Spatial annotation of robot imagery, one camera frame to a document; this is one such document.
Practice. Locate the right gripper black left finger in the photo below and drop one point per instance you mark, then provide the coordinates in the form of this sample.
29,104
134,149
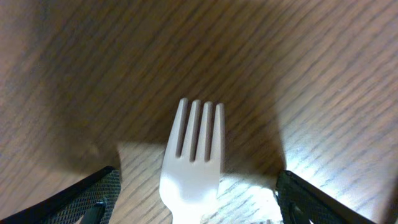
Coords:
91,200

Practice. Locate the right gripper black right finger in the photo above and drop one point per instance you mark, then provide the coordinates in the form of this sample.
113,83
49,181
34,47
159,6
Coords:
301,202

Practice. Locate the white plastic fork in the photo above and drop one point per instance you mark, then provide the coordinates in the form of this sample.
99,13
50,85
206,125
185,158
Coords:
193,160

